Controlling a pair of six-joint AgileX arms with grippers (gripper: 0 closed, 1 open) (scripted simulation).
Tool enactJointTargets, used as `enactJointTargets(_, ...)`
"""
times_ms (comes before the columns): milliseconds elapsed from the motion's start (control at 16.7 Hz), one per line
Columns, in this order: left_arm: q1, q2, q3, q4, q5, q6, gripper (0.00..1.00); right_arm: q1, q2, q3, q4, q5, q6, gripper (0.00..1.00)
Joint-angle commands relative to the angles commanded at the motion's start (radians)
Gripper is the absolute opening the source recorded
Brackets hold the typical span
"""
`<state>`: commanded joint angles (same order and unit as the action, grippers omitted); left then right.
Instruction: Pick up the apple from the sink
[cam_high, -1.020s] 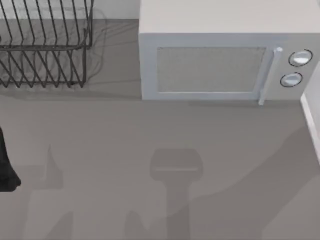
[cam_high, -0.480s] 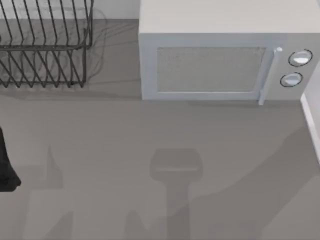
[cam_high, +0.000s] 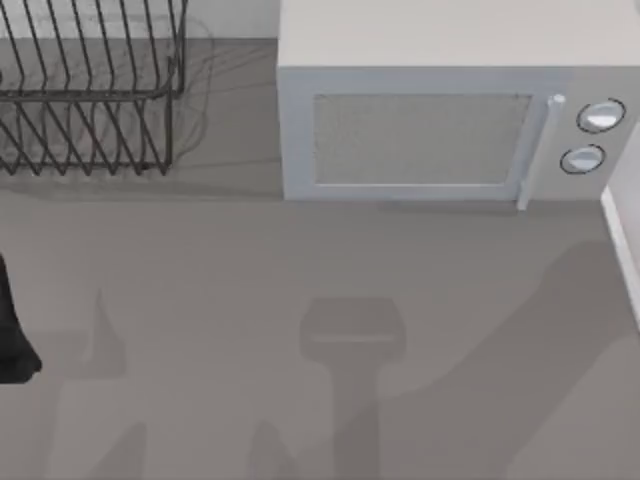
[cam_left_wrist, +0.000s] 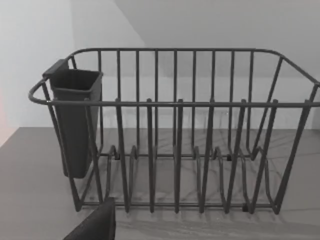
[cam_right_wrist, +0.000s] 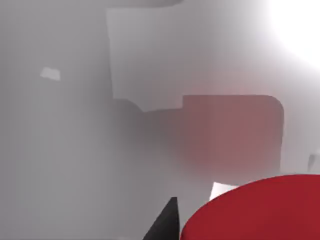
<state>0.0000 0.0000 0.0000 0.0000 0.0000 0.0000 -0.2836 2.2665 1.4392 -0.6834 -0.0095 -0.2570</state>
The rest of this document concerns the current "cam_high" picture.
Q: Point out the small microwave knob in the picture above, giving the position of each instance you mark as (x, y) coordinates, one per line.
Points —
(582, 159)

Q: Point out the large microwave knob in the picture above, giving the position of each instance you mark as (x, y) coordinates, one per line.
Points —
(600, 115)

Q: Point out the pale microwave oven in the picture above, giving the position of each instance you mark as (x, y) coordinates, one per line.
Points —
(430, 45)

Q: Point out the microwave door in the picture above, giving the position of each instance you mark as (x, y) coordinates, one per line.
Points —
(300, 135)

